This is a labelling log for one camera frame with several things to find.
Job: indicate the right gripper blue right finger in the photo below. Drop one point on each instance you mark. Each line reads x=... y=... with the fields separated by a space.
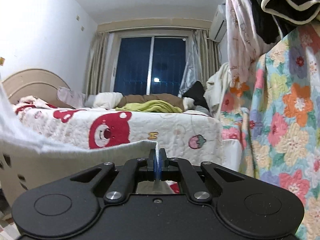
x=188 y=177

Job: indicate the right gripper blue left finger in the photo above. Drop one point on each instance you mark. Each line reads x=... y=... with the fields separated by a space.
x=133 y=172

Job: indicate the light grey abc t-shirt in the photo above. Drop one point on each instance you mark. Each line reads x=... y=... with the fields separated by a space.
x=29 y=160

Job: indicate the white quilted bear bedspread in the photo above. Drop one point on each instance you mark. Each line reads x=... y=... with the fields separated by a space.
x=190 y=135

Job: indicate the white pillow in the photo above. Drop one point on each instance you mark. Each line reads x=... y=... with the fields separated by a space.
x=107 y=100

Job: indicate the green blanket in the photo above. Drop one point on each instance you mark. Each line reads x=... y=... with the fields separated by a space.
x=153 y=106

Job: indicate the brown blanket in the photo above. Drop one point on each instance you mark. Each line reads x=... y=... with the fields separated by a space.
x=169 y=98

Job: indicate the white cloth pile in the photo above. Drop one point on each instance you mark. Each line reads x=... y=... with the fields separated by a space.
x=216 y=87

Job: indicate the black garment on bed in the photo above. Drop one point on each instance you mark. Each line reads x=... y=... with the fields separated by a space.
x=196 y=92

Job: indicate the floral patchwork quilt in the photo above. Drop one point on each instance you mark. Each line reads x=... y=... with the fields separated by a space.
x=275 y=116

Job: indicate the beige left curtain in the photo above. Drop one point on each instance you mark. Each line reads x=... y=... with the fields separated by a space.
x=96 y=63

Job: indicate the beige curtain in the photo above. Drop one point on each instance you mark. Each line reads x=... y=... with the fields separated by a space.
x=208 y=54
x=96 y=63

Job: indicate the dark night window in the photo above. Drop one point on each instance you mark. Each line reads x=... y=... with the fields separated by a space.
x=150 y=65

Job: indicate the beige curved headboard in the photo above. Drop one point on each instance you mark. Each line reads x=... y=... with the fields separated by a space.
x=33 y=87

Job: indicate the beige right curtain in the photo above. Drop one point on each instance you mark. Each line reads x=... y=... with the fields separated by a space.
x=208 y=54

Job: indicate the pink printed hanging garment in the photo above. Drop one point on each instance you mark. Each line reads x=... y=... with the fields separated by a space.
x=243 y=43

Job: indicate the black hanging jacket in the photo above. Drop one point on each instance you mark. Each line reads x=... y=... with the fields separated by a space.
x=273 y=18

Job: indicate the white wall air conditioner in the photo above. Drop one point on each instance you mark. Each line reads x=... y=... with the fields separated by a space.
x=218 y=27

